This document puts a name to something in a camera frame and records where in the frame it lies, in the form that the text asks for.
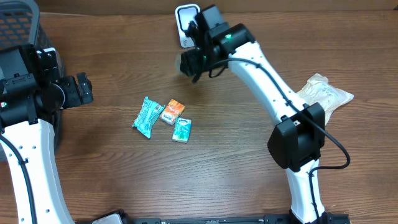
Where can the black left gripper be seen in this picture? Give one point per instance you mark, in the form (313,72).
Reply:
(76,98)

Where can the white barcode scanner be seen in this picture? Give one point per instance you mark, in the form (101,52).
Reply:
(184,14)

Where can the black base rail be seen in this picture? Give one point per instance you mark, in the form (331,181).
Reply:
(202,221)

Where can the white pouch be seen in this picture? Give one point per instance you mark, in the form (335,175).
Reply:
(318,90)

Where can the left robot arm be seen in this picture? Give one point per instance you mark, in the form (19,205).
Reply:
(30,150)

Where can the grey plastic mesh basket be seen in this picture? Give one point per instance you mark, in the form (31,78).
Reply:
(18,25)

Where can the orange snack packet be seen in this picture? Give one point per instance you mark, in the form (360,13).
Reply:
(172,111)

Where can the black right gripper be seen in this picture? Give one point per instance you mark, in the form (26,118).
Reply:
(193,63)

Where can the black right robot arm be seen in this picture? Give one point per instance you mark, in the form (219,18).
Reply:
(295,143)

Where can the teal snack packet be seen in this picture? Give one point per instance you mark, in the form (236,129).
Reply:
(148,115)

